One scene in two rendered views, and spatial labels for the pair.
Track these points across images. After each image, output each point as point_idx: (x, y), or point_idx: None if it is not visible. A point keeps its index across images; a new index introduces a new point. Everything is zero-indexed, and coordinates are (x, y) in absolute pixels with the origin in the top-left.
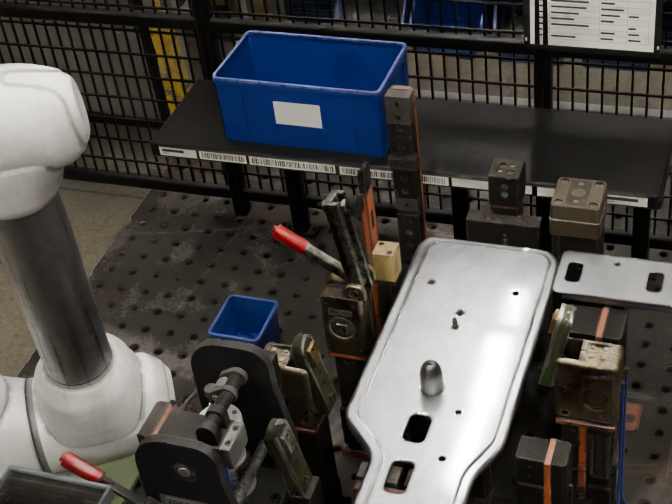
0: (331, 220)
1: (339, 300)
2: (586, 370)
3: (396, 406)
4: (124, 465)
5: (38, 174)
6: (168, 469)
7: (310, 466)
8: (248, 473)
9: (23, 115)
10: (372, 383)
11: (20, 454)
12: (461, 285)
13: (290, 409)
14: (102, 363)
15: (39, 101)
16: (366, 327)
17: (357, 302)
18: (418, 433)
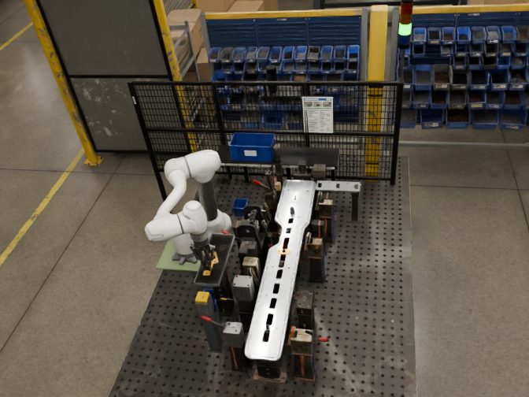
0: (267, 177)
1: (268, 195)
2: (325, 205)
3: (285, 217)
4: None
5: (212, 172)
6: (244, 231)
7: None
8: (257, 232)
9: (210, 161)
10: (279, 213)
11: None
12: (294, 190)
13: None
14: (216, 214)
15: (212, 157)
16: (275, 201)
17: (273, 195)
18: (290, 223)
